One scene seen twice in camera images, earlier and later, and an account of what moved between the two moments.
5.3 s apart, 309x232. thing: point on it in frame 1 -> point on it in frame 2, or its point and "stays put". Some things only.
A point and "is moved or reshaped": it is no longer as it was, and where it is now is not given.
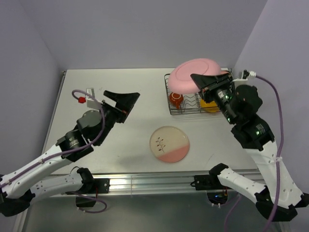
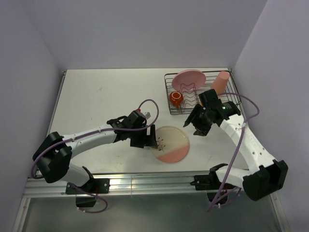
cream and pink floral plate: (169, 144) stays put
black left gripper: (124, 105) -> (147, 140)
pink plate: (180, 79) is moved or reshaped
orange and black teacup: (176, 99) stays put
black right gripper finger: (203, 80) -> (199, 133)
